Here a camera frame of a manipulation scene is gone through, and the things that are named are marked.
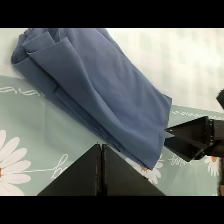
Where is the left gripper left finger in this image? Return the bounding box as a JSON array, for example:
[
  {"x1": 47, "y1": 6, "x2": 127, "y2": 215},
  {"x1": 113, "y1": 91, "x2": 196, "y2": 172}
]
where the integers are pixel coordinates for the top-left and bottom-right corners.
[{"x1": 37, "y1": 143, "x2": 102, "y2": 197}]

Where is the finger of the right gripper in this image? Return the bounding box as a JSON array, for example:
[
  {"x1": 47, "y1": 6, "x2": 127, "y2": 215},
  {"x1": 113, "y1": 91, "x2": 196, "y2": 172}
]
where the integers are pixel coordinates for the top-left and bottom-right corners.
[
  {"x1": 163, "y1": 135, "x2": 210, "y2": 163},
  {"x1": 165, "y1": 115, "x2": 211, "y2": 145}
]

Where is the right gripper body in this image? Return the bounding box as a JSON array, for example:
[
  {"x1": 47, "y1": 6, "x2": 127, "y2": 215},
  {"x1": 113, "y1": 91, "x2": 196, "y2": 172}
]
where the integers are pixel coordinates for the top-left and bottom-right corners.
[{"x1": 199, "y1": 118, "x2": 224, "y2": 158}]

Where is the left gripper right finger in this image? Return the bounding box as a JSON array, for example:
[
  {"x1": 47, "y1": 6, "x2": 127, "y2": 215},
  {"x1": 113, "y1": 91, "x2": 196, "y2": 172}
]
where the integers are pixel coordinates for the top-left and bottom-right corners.
[{"x1": 101, "y1": 143, "x2": 166, "y2": 197}]

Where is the blue shirt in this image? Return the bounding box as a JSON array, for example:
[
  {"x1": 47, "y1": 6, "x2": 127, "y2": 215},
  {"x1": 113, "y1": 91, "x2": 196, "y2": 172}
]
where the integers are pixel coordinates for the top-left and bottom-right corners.
[{"x1": 10, "y1": 28, "x2": 173, "y2": 171}]

